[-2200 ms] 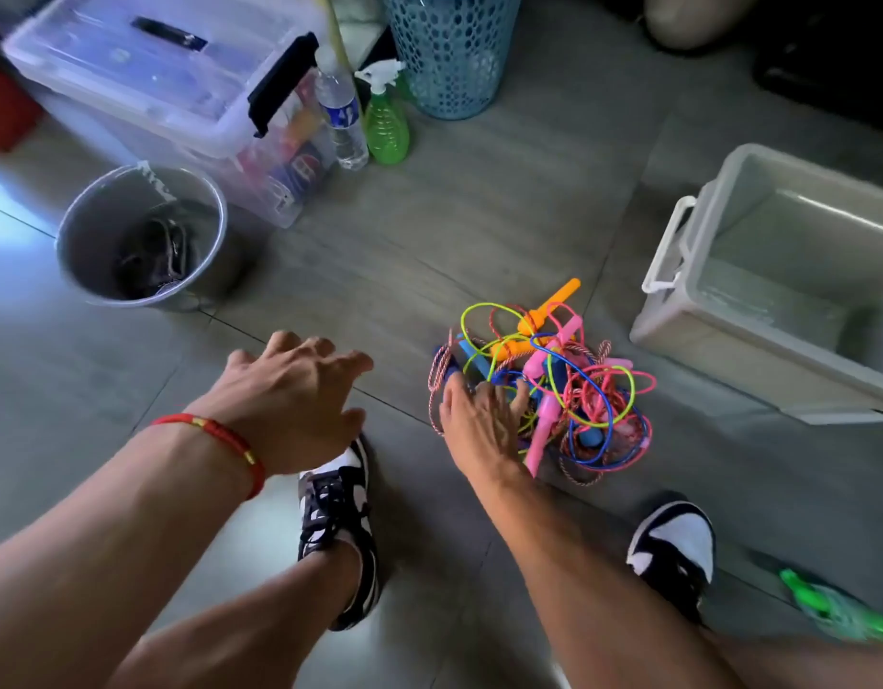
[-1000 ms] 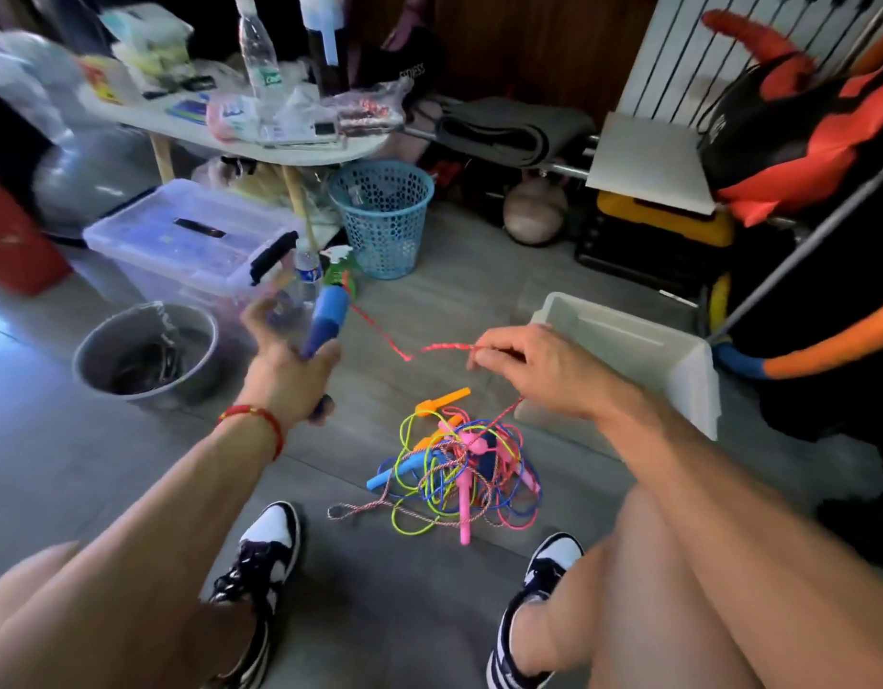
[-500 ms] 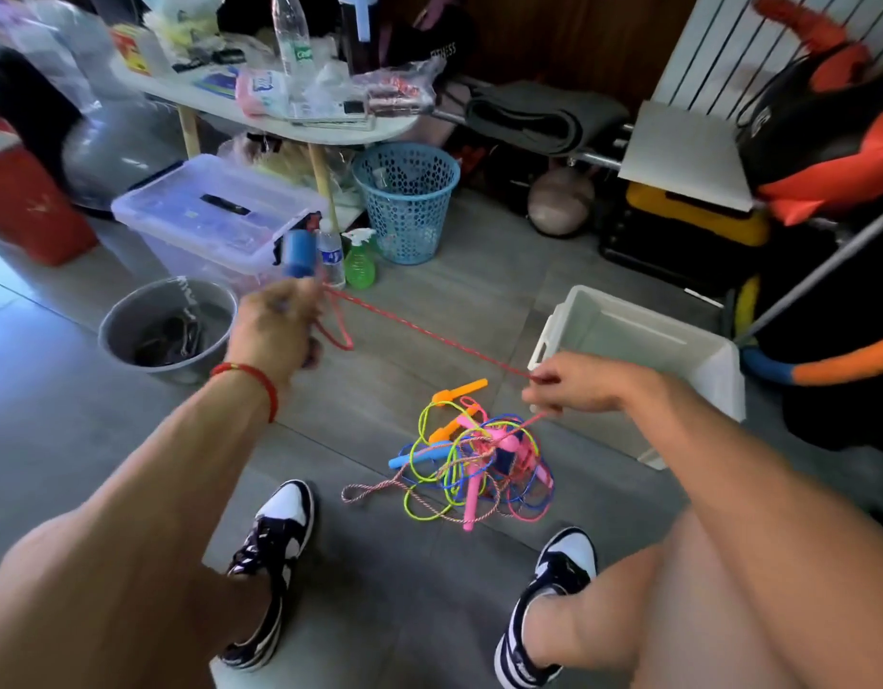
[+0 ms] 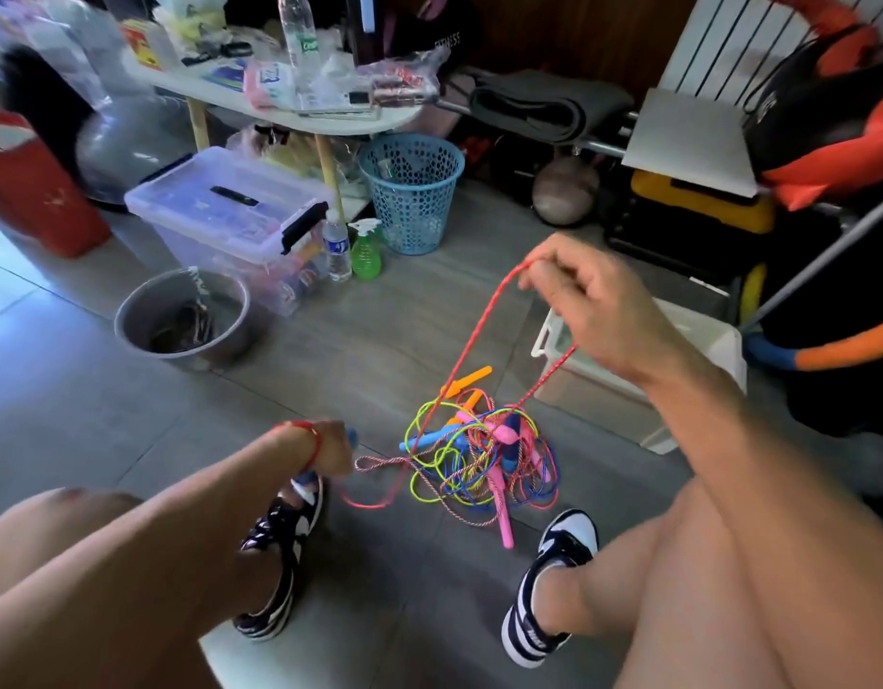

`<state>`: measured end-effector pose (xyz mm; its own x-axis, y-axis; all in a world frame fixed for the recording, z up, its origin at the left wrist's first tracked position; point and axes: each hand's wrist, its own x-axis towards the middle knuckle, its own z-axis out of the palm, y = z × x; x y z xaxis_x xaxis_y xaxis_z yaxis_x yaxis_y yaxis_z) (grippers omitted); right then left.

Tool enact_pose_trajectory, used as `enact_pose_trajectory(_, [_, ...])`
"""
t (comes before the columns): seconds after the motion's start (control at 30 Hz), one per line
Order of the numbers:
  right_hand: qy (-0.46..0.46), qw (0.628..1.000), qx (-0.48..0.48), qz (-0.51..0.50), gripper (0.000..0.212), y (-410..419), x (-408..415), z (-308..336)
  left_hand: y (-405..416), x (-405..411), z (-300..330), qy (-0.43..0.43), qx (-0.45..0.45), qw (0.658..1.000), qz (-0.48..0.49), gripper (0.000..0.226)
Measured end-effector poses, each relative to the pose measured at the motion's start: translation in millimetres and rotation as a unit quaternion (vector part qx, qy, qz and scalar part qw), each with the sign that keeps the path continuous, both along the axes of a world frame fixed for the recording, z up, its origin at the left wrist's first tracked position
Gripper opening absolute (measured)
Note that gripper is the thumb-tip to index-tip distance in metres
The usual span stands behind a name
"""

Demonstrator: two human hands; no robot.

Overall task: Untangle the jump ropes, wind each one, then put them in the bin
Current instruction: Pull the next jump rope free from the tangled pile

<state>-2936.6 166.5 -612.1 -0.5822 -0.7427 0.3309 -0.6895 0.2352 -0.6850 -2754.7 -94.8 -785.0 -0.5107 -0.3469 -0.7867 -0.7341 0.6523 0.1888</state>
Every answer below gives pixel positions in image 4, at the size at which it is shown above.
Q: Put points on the person's left leg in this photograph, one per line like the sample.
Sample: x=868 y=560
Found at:
x=54 y=538

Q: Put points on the multicoloured hula hoop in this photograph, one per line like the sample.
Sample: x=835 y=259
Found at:
x=843 y=348

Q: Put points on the black white left shoe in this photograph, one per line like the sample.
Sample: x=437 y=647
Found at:
x=276 y=595

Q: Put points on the black white shoe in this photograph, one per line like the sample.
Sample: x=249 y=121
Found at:
x=276 y=595
x=564 y=545

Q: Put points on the person's right forearm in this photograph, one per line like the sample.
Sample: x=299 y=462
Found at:
x=786 y=509

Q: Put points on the white radiator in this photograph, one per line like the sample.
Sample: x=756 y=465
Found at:
x=729 y=43

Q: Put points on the brown ball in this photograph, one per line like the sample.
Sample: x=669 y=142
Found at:
x=566 y=191

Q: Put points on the clear plastic bag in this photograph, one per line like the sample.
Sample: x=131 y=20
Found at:
x=401 y=79

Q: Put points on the white blue tumbler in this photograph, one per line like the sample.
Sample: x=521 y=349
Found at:
x=363 y=21

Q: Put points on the white plastic bag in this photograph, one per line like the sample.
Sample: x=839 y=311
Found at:
x=68 y=50

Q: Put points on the green spray bottle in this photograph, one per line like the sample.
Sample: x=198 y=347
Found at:
x=367 y=258

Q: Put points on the blue mesh plastic basket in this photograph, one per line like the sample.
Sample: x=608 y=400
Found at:
x=410 y=193

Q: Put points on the grey metal basin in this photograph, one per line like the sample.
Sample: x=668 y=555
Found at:
x=137 y=316

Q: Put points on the white round table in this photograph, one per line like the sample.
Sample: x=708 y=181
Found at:
x=212 y=90

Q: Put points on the white green pack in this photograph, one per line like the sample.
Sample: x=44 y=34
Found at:
x=190 y=14

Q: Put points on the small plastic water bottle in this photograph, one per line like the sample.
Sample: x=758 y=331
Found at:
x=337 y=251

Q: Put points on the black white right shoe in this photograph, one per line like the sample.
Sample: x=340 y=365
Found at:
x=564 y=545

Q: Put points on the red bag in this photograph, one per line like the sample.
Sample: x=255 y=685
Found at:
x=32 y=186

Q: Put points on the grey flat board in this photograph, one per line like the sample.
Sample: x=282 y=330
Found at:
x=693 y=143

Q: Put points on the person's right hand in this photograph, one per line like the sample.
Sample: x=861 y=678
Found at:
x=607 y=308

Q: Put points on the large plastic water bottle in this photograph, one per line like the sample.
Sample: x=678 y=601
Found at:
x=298 y=28

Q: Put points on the clear bin with black latches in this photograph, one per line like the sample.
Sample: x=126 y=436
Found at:
x=197 y=201

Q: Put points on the white plastic bin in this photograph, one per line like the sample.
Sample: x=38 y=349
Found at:
x=707 y=351

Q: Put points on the pink white packet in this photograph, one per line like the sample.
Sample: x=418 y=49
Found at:
x=269 y=83

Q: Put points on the black red inflatable toy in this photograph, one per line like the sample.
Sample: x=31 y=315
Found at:
x=829 y=136

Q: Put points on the yellow black case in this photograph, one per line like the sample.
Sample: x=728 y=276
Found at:
x=700 y=204

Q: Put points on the person's leg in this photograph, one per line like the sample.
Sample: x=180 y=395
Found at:
x=671 y=595
x=54 y=538

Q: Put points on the person's left forearm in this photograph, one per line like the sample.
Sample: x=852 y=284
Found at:
x=126 y=581

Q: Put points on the grey folded mat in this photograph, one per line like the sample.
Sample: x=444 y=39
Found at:
x=549 y=104

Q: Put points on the person's left hand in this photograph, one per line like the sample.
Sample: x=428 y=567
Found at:
x=327 y=452

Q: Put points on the person's right leg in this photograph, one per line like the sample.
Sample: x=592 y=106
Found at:
x=671 y=595

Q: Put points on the grey exercise ball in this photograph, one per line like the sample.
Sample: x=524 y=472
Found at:
x=126 y=143

